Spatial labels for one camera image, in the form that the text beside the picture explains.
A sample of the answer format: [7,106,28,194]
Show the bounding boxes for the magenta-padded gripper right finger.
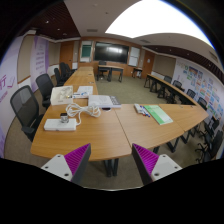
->
[131,143,183,186]

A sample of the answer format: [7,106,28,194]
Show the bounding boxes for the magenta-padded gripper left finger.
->
[40,143,92,185]

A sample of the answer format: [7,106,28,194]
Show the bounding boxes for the small black charger block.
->
[59,112,70,124]

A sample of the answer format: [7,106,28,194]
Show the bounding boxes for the white power strip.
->
[43,118,78,132]

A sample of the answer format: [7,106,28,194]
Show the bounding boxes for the green booklet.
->
[143,104,174,126]

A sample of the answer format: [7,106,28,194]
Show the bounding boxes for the group of black chairs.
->
[163,75,224,164]
[53,62,76,87]

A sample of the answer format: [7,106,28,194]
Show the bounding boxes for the white marker set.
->
[133,103,151,118]

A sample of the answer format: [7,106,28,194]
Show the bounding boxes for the white open box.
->
[49,85,74,107]

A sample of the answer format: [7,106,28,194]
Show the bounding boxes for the thick white book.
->
[87,94,122,109]

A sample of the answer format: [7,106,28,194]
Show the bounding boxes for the black mesh office chair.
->
[9,85,44,143]
[35,73,55,109]

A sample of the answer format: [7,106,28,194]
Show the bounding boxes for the white paper sheets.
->
[72,85,94,99]

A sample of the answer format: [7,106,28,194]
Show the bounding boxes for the long wooden table row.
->
[143,73,201,108]

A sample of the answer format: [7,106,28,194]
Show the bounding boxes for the small wooden desk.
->
[131,67,144,79]

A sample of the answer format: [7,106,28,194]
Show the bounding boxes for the wooden door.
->
[59,41,75,69]
[142,49,155,79]

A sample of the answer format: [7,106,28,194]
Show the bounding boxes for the dark-legged wooden desk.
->
[97,64,125,83]

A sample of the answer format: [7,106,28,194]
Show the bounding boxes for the green and white board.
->
[79,40,93,63]

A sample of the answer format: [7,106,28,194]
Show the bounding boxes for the bright ceiling light panel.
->
[105,0,214,48]

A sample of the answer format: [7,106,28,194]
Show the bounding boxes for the white coiled cable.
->
[65,102,102,126]

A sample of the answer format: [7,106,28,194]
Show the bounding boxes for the colourful wall posters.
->
[181,61,224,121]

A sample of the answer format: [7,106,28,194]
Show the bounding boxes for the wide purple wall banner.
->
[0,36,24,158]

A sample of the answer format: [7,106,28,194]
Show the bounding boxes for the narrow purple wall banner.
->
[29,35,50,93]

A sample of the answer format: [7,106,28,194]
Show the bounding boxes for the white wall board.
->
[128,46,141,67]

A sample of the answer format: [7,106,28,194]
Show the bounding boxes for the large black wall screen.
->
[93,41,130,64]

